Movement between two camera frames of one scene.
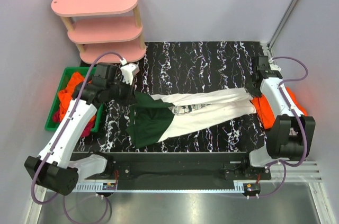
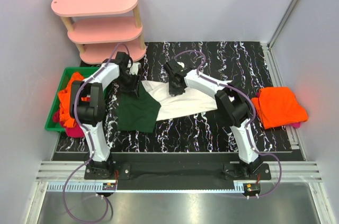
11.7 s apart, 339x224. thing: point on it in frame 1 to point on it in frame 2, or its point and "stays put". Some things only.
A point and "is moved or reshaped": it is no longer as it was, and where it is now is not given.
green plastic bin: [68, 72] stays put
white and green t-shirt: [152, 118] is moved or reshaped
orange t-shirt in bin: [65, 96] stays put
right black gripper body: [254, 89] to [175, 85]
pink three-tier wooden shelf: [102, 20] stays put
